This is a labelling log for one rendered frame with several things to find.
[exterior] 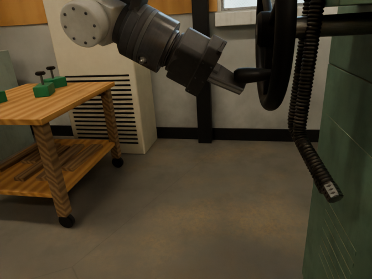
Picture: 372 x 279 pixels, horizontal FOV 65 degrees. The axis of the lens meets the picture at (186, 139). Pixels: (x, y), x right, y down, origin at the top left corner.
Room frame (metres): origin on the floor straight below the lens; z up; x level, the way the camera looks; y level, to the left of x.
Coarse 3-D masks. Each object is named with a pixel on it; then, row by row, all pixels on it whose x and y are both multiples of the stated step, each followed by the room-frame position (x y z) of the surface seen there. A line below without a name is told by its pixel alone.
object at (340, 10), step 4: (364, 4) 0.58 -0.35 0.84; (368, 4) 0.57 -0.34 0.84; (340, 8) 0.70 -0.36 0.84; (344, 8) 0.68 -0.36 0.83; (348, 8) 0.65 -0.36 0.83; (352, 8) 0.63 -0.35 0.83; (356, 8) 0.61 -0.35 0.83; (360, 8) 0.60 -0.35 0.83; (364, 8) 0.58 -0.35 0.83; (368, 8) 0.56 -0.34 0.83; (340, 12) 0.70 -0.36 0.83; (344, 12) 0.67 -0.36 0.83; (348, 12) 0.65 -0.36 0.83; (352, 12) 0.63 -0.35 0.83; (356, 12) 0.61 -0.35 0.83
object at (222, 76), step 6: (216, 66) 0.47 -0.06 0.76; (222, 66) 0.48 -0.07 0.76; (216, 72) 0.47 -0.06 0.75; (222, 72) 0.47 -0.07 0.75; (228, 72) 0.48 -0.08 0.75; (210, 78) 0.47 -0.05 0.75; (216, 78) 0.46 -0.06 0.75; (222, 78) 0.47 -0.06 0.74; (228, 78) 0.47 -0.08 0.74; (222, 84) 0.47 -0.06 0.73; (228, 84) 0.46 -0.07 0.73; (234, 84) 0.46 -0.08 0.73; (240, 84) 0.47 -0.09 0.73; (240, 90) 0.46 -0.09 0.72
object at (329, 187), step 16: (304, 0) 0.56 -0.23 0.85; (320, 0) 0.51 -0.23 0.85; (320, 16) 0.51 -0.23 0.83; (320, 32) 0.51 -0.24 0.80; (304, 48) 0.51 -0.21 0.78; (304, 64) 0.51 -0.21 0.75; (304, 80) 0.50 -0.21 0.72; (304, 96) 0.50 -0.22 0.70; (288, 112) 0.56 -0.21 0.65; (304, 112) 0.50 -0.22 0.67; (304, 128) 0.49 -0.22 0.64; (304, 144) 0.47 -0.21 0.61; (304, 160) 0.46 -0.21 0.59; (320, 160) 0.44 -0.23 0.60; (320, 176) 0.41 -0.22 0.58; (320, 192) 0.42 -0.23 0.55; (336, 192) 0.38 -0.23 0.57
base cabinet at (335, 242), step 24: (336, 72) 0.67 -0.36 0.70; (336, 96) 0.65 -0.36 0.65; (360, 96) 0.53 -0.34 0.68; (336, 120) 0.63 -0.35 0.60; (360, 120) 0.52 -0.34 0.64; (336, 144) 0.61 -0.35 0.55; (360, 144) 0.50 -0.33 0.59; (336, 168) 0.59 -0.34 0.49; (360, 168) 0.48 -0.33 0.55; (312, 192) 0.73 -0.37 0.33; (360, 192) 0.46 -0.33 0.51; (312, 216) 0.70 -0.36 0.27; (336, 216) 0.54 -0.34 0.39; (360, 216) 0.44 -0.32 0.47; (312, 240) 0.67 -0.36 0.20; (336, 240) 0.52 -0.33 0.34; (360, 240) 0.43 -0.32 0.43; (312, 264) 0.65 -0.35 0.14; (336, 264) 0.50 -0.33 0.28; (360, 264) 0.41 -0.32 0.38
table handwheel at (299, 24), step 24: (264, 0) 0.61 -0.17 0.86; (288, 0) 0.41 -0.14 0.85; (264, 24) 0.52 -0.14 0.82; (288, 24) 0.40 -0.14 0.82; (336, 24) 0.51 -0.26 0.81; (360, 24) 0.51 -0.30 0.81; (264, 48) 0.65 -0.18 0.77; (288, 48) 0.40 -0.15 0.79; (288, 72) 0.41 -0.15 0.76; (264, 96) 0.53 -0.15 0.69
